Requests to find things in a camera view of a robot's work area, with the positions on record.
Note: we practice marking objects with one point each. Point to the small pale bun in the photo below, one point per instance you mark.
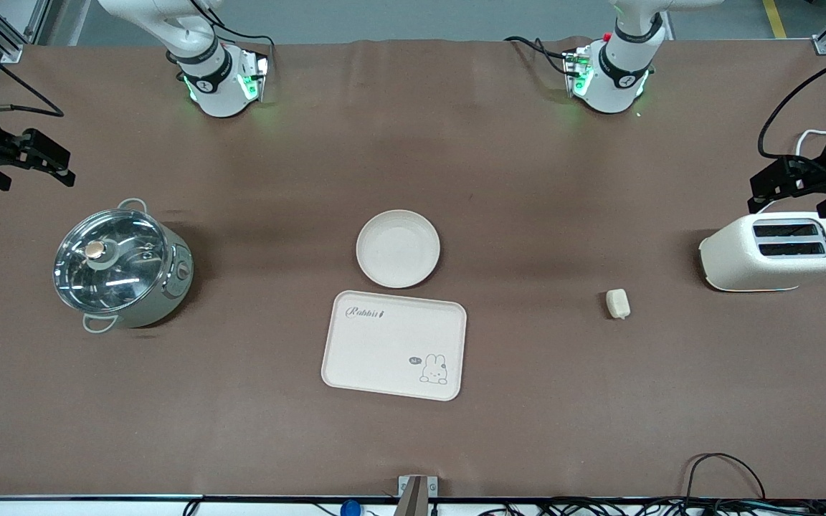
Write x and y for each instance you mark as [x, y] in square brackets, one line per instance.
[618, 304]

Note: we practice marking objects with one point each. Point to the round cream plate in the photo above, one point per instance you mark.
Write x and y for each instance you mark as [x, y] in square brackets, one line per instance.
[397, 249]

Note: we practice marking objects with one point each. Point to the cream rabbit print tray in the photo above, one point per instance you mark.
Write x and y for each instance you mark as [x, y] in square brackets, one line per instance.
[384, 351]

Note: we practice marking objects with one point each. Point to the cream two-slot toaster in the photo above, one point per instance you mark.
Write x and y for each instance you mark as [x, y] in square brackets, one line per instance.
[743, 261]

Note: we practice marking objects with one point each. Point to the glass pot lid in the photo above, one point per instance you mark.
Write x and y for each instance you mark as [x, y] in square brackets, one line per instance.
[115, 272]

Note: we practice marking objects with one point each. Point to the pale green electric pot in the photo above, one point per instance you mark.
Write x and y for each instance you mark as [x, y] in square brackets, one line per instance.
[173, 287]

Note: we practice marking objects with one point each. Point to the brown table cloth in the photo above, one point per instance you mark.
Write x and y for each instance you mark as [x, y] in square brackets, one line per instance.
[241, 430]

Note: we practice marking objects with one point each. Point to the blue round cap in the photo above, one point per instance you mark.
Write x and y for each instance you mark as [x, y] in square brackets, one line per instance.
[350, 509]

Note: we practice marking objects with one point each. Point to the metal table edge bracket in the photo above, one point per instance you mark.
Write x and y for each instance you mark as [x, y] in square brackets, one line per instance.
[416, 491]

